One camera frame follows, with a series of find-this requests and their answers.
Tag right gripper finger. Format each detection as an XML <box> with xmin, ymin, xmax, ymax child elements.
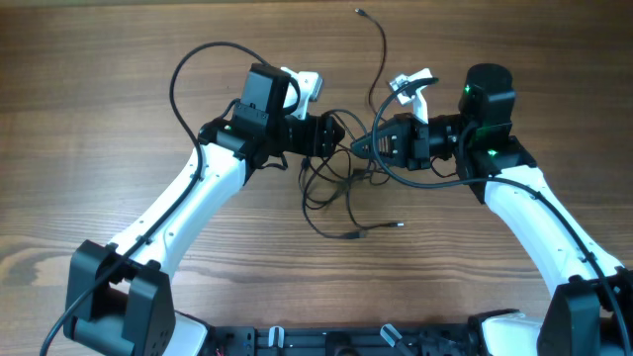
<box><xmin>365</xmin><ymin>114</ymin><xmax>410</xmax><ymax>143</ymax></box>
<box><xmin>351</xmin><ymin>137</ymin><xmax>407</xmax><ymax>168</ymax></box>

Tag black aluminium base frame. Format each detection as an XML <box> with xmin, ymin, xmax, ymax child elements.
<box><xmin>199</xmin><ymin>323</ymin><xmax>489</xmax><ymax>356</ymax></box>

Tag black usb cable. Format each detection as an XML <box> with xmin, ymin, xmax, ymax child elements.
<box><xmin>354</xmin><ymin>7</ymin><xmax>389</xmax><ymax>120</ymax></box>
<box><xmin>297</xmin><ymin>108</ymin><xmax>406</xmax><ymax>241</ymax></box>

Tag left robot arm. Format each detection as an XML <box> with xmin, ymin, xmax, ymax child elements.
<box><xmin>60</xmin><ymin>63</ymin><xmax>344</xmax><ymax>355</ymax></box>

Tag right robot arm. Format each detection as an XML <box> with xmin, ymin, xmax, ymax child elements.
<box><xmin>352</xmin><ymin>63</ymin><xmax>632</xmax><ymax>355</ymax></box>

